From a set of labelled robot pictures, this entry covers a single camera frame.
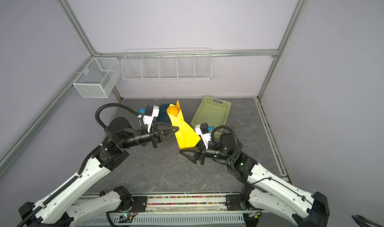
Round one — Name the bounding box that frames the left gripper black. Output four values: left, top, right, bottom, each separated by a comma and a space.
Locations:
121, 121, 179, 149

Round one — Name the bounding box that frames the yellow paper napkin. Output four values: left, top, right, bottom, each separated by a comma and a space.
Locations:
168, 101, 200, 150

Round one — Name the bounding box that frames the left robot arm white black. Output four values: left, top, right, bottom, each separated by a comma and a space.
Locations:
18, 103, 179, 227

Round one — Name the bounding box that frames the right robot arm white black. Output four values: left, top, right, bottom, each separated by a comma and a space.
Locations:
175, 124, 330, 227

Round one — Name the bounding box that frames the dark teal plastic tub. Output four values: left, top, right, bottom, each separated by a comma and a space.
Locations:
157, 104, 172, 124

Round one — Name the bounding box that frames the light green perforated basket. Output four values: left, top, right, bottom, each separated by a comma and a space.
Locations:
191, 96, 232, 129

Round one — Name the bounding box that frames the white vent grille strip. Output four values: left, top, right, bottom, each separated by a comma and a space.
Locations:
80, 213, 245, 227

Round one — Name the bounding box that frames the white mesh box basket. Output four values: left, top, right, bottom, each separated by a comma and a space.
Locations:
73, 57, 122, 99

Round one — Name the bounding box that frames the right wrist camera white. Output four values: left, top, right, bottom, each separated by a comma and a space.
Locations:
195, 123, 213, 149

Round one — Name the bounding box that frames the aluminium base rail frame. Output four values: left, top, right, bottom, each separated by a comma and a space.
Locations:
52, 191, 320, 227

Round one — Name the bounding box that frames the white wire shelf rack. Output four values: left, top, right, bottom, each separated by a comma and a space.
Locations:
121, 48, 213, 81

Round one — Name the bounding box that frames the black cable bottom right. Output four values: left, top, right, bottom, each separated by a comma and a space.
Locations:
351, 214, 383, 227

